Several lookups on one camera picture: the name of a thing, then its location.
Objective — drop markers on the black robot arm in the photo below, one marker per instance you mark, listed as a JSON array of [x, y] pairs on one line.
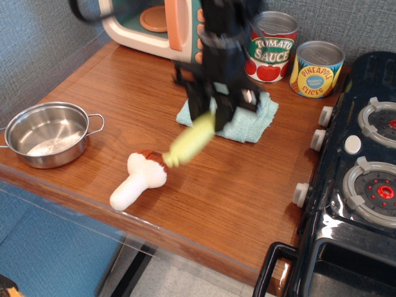
[[230, 18]]

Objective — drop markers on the black toy stove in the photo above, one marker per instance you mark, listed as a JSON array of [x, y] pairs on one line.
[[346, 233]]

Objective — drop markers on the light blue folded cloth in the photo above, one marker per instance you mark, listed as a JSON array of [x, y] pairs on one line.
[[248, 126]]

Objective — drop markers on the orange object at corner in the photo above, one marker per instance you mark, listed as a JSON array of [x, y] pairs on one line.
[[8, 288]]

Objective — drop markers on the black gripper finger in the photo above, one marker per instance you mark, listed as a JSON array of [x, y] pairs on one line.
[[226, 107], [199, 98]]

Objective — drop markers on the plush mushroom toy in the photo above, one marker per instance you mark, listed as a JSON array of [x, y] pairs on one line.
[[146, 170]]

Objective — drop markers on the tomato sauce can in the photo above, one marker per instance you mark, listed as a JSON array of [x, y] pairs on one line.
[[271, 45]]

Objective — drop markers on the stainless steel pot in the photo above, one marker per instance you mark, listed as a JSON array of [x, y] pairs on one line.
[[50, 135]]

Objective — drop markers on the pineapple slices can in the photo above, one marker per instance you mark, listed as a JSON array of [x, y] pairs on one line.
[[316, 68]]

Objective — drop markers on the spoon with yellow-green handle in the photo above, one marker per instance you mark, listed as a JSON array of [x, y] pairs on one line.
[[201, 131]]

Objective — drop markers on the toy microwave teal and cream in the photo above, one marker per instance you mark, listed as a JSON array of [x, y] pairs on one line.
[[168, 29]]

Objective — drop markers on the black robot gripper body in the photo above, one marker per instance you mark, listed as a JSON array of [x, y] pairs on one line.
[[223, 65]]

